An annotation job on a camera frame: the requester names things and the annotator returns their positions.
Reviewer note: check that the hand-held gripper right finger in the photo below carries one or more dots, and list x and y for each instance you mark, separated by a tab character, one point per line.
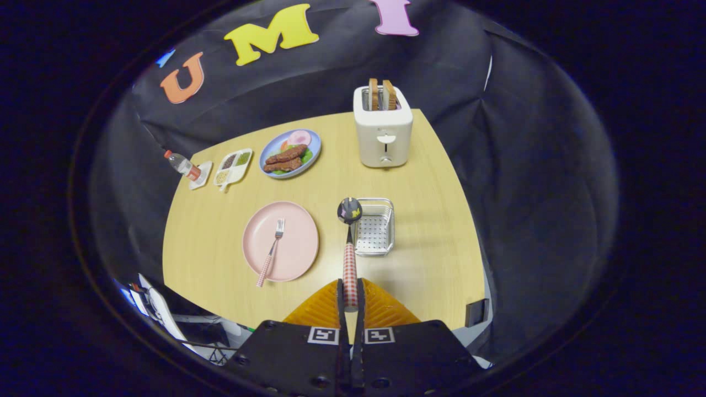
419	358

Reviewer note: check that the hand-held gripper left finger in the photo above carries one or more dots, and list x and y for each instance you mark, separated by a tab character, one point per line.
287	358

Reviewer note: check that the black table clamp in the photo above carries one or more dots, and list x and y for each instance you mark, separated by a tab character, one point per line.
477	313

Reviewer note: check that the pink plate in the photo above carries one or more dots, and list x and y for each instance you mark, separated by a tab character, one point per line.
298	245

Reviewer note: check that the metal mesh basket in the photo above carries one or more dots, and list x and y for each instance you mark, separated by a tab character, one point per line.
376	231

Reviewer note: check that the brown sausage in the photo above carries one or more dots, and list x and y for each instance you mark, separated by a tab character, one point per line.
287	154
282	165

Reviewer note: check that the white divided condiment tray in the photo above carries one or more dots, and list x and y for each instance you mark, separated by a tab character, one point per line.
234	168

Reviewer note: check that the white square coaster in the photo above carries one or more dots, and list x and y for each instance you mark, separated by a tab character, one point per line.
204	176

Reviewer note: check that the green lettuce leaf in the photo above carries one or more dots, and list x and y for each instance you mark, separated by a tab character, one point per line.
307	156

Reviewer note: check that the black backdrop cloth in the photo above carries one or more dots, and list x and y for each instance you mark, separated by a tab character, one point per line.
524	165

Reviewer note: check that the blue plate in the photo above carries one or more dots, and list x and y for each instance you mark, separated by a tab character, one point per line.
317	140

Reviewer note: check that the pink ham slice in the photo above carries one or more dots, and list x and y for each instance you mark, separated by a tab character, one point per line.
299	138

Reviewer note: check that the clear bottle with red label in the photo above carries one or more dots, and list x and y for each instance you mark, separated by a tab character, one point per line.
181	164

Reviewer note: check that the white toaster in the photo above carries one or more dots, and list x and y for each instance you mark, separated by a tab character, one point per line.
383	132

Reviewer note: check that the brown toast slice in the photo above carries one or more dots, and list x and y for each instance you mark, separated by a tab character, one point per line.
374	94
389	95

